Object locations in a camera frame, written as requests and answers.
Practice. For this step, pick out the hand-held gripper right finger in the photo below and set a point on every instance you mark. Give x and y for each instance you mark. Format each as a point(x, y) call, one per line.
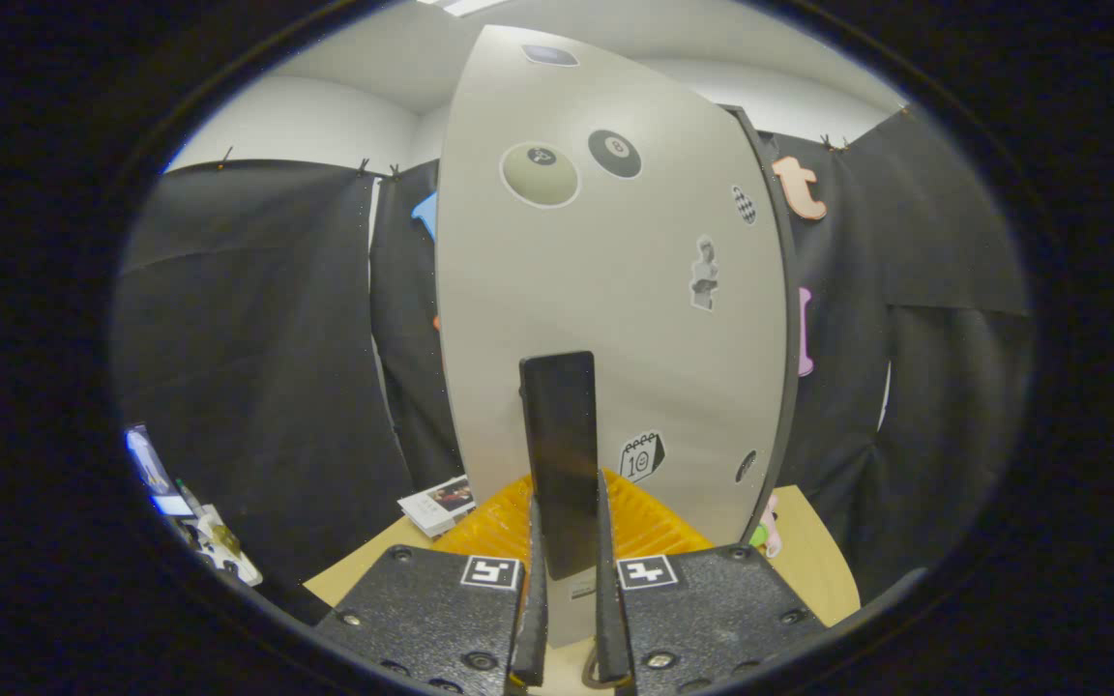
point(612, 619)

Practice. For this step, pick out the black backdrop cloth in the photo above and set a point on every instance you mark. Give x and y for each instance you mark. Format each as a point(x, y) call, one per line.
point(257, 319)

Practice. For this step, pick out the white book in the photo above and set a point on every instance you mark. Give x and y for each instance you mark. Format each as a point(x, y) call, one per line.
point(436, 507)

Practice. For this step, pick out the grey shoe cabinet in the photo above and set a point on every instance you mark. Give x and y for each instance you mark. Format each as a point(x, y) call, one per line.
point(793, 319)

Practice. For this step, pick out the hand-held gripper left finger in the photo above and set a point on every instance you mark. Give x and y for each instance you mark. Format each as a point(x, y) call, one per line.
point(533, 619)

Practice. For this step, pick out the green and pink plush toy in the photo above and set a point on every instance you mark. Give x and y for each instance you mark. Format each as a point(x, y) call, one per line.
point(768, 536)

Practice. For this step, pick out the white and blue printed item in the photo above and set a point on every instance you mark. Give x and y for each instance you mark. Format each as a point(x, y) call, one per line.
point(219, 551)

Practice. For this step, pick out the long ceiling light panel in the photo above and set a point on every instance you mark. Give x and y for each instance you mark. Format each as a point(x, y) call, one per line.
point(470, 6)

